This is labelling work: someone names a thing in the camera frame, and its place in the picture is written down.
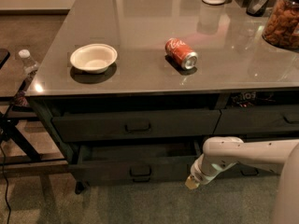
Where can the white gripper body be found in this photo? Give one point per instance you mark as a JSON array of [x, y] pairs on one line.
[[198, 174]]

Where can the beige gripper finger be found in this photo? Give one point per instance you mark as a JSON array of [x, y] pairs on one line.
[[191, 183]]

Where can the grey drawer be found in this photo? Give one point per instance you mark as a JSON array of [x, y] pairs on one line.
[[171, 160], [139, 124], [147, 180], [259, 119], [241, 170]]

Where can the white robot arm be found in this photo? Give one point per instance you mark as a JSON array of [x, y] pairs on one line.
[[278, 157]]

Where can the red cola can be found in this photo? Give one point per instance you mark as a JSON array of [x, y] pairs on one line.
[[181, 53]]

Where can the white paper bowl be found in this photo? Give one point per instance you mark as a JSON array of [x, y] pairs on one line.
[[94, 58]]

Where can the glass jar of snacks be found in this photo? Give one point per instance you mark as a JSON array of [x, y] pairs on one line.
[[282, 28]]

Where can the black side table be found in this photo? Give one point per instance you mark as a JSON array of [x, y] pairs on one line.
[[19, 109]]

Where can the black utensil holder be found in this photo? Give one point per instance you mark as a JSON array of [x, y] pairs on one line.
[[257, 8]]

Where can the clear plastic water bottle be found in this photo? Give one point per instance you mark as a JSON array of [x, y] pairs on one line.
[[30, 66]]

